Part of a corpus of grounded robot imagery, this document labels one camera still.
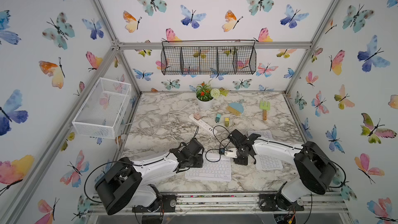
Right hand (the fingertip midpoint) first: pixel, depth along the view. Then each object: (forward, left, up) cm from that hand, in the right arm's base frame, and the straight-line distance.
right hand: (239, 154), depth 88 cm
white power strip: (+19, +21, 0) cm, 28 cm away
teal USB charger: (+23, +12, +1) cm, 26 cm away
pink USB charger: (+22, +25, +5) cm, 34 cm away
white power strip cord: (+17, +49, +2) cm, 52 cm away
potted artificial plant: (+33, +21, +13) cm, 41 cm away
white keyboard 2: (-3, -15, -2) cm, 15 cm away
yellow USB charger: (+22, +6, +1) cm, 23 cm away
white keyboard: (-7, +13, -1) cm, 15 cm away
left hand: (-4, +20, 0) cm, 21 cm away
